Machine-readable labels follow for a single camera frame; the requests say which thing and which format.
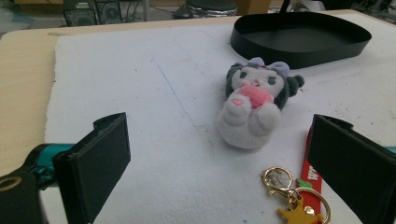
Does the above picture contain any black speaker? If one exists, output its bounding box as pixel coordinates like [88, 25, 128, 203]
[63, 0, 123, 27]

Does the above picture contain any round black stand base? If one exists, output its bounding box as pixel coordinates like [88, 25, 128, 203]
[173, 0, 239, 20]

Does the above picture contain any white foam mat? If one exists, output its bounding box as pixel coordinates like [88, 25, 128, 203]
[39, 12, 396, 224]

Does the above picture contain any white plush toy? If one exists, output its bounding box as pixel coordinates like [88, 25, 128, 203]
[217, 56, 305, 150]

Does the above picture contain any red strap keychain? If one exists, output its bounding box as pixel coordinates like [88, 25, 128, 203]
[262, 125, 332, 224]

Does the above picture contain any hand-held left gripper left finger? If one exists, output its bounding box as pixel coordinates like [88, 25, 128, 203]
[51, 112, 132, 224]

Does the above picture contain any black oval tray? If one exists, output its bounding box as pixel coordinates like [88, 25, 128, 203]
[230, 11, 373, 70]

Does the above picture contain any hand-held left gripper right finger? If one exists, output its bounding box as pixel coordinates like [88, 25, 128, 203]
[306, 114, 396, 224]

